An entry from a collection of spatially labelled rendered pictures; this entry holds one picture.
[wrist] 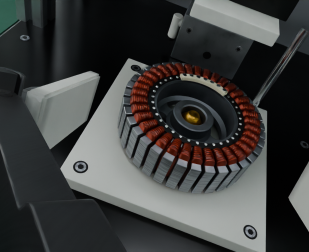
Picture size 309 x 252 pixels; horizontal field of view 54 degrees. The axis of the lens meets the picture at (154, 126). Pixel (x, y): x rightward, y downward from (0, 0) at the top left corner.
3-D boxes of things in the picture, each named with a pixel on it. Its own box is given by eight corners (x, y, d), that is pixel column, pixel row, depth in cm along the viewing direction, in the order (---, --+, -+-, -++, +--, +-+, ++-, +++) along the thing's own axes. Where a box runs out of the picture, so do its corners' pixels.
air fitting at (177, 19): (175, 43, 34) (183, 19, 32) (165, 39, 34) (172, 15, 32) (177, 38, 35) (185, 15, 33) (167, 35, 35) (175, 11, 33)
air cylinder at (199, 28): (231, 81, 34) (254, 39, 30) (169, 57, 34) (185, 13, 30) (235, 57, 38) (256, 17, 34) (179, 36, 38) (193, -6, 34)
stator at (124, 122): (241, 219, 21) (268, 194, 19) (93, 162, 22) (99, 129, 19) (249, 116, 29) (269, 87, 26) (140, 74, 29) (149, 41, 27)
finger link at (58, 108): (27, 169, 12) (9, 162, 12) (87, 121, 18) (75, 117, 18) (46, 96, 11) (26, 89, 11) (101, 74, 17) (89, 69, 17)
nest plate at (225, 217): (257, 260, 21) (266, 254, 20) (56, 183, 21) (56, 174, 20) (261, 118, 31) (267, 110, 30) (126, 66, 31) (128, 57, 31)
